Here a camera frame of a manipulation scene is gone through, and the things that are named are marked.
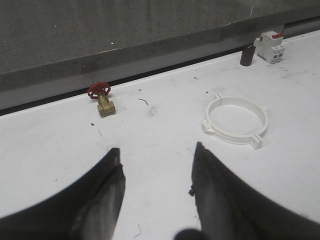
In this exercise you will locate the white half pipe clamp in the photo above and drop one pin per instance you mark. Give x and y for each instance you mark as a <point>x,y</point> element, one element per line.
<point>209,127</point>

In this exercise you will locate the white circuit breaker red switch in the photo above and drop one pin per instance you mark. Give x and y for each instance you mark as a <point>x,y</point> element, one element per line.
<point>269,46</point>

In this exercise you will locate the brass valve red handwheel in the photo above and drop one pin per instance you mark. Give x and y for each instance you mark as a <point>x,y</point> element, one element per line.
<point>100,91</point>

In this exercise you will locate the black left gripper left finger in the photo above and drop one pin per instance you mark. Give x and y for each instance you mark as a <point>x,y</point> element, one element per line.
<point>88,209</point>

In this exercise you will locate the grey stone counter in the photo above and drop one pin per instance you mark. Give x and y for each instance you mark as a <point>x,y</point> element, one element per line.
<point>53,49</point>

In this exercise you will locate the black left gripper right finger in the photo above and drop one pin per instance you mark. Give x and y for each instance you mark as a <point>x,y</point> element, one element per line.
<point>230,209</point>

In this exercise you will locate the dark brown cylinder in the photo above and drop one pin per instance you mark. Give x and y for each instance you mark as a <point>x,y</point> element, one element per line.
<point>247,55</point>

